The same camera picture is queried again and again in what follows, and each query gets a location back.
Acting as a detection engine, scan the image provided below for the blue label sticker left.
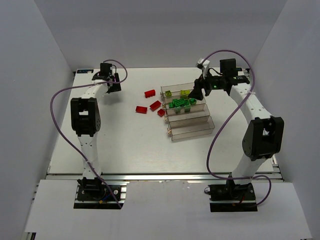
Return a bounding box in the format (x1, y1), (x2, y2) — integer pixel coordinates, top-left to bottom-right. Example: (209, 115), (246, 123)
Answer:
(76, 69), (94, 74)

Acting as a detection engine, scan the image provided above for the aluminium table edge rail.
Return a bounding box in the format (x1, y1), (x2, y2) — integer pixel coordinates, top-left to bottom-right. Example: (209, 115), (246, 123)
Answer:
(46, 172), (283, 182)

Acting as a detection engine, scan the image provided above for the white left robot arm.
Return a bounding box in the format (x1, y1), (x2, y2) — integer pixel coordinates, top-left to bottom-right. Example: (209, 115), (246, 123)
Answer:
(70, 59), (121, 197)

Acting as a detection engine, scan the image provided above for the green eight-stud lego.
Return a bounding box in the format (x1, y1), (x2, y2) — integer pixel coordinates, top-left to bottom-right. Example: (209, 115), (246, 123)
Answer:
(168, 99), (176, 109)

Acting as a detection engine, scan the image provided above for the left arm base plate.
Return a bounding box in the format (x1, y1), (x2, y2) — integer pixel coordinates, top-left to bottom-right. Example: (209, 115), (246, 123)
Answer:
(73, 184), (127, 210)

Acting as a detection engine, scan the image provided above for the red small square lego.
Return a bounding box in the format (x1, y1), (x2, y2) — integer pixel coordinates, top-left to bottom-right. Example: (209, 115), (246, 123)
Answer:
(157, 108), (166, 117)

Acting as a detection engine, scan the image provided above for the clear bin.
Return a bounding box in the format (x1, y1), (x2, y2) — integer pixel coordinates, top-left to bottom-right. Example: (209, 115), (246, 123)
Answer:
(164, 103), (210, 124)
(167, 116), (215, 141)
(160, 91), (206, 116)
(160, 82), (194, 100)

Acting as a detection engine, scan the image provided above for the red lego brick far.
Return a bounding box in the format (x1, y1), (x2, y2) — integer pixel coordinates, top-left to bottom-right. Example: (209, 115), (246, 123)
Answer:
(144, 89), (156, 98)

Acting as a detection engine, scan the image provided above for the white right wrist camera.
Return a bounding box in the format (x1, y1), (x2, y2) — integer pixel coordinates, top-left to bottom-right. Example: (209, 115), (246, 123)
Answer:
(196, 58), (210, 79)

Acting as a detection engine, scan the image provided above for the clear bin nearest front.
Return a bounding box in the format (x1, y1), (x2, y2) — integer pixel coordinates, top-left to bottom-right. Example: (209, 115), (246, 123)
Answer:
(167, 116), (215, 141)

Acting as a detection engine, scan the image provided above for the lime green square lego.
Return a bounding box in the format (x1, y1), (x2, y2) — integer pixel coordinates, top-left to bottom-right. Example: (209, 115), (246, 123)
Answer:
(164, 90), (172, 98)

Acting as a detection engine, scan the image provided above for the red long lego brick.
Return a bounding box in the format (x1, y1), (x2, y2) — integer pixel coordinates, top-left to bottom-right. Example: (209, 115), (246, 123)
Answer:
(149, 100), (162, 111)

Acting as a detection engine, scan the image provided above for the clear bin farthest back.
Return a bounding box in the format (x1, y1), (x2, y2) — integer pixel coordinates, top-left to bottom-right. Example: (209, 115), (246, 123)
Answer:
(160, 82), (194, 100)

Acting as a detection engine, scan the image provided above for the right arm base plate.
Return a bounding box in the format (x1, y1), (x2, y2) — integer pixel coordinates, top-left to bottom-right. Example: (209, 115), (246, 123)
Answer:
(204, 183), (258, 213)

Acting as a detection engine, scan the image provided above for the red lego brick left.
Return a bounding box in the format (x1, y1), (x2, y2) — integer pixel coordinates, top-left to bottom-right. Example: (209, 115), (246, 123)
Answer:
(135, 106), (148, 114)

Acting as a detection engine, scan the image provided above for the green tall lego block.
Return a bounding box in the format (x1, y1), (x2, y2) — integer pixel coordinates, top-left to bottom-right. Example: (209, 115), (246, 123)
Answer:
(189, 98), (197, 106)

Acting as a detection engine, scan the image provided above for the lime green long lego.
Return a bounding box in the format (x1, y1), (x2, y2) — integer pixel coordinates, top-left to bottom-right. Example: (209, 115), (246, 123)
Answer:
(179, 89), (190, 99)

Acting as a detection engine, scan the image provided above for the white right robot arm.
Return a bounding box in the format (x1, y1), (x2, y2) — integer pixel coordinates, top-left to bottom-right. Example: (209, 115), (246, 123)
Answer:
(193, 58), (284, 186)

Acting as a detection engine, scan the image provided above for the green lego with slope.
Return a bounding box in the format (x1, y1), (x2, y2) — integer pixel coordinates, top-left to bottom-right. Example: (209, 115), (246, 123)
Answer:
(173, 98), (190, 108)

